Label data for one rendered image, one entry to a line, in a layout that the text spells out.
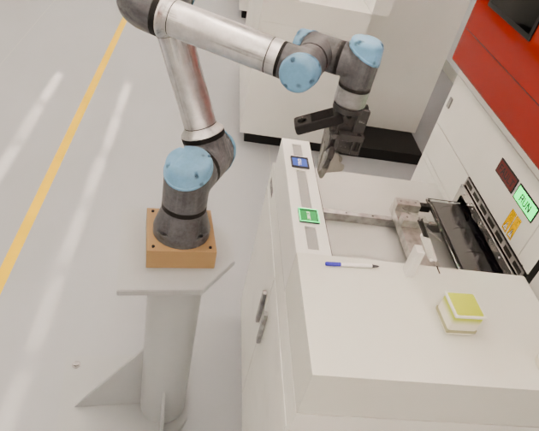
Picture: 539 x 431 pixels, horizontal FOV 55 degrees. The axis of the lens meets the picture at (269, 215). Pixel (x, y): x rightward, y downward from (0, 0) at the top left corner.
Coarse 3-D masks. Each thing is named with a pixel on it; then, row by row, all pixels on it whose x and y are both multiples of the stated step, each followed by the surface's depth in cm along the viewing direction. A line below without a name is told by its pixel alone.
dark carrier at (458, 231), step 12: (432, 204) 169; (444, 204) 170; (456, 204) 171; (444, 216) 165; (456, 216) 166; (468, 216) 168; (444, 228) 160; (456, 228) 161; (468, 228) 162; (456, 240) 156; (468, 240) 158; (480, 240) 159; (456, 252) 152; (468, 252) 153; (480, 252) 154; (492, 252) 155; (468, 264) 149; (480, 264) 150; (492, 264) 151
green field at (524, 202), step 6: (516, 192) 146; (522, 192) 143; (516, 198) 146; (522, 198) 143; (528, 198) 140; (522, 204) 143; (528, 204) 140; (534, 204) 138; (528, 210) 140; (534, 210) 138; (528, 216) 140
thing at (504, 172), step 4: (500, 164) 155; (504, 164) 153; (496, 168) 157; (500, 168) 155; (504, 168) 153; (508, 168) 151; (500, 172) 154; (504, 172) 153; (508, 172) 151; (500, 176) 154; (504, 176) 152; (508, 176) 150; (512, 176) 148; (504, 180) 152; (508, 180) 150; (512, 180) 148; (516, 180) 147; (508, 184) 150; (512, 184) 148; (508, 188) 150
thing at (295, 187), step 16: (288, 144) 169; (304, 144) 171; (288, 160) 162; (288, 176) 155; (304, 176) 157; (288, 192) 149; (304, 192) 151; (288, 208) 146; (320, 208) 146; (288, 224) 143; (304, 224) 139; (320, 224) 140; (288, 240) 141; (304, 240) 134; (320, 240) 135; (288, 256) 138; (288, 272) 136
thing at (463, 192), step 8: (464, 192) 172; (456, 200) 176; (472, 200) 167; (472, 208) 166; (480, 216) 161; (480, 224) 160; (488, 224) 159; (488, 232) 156; (488, 240) 155; (496, 240) 153; (496, 248) 151; (496, 256) 150; (504, 256) 148; (504, 264) 146; (504, 272) 146; (512, 272) 143
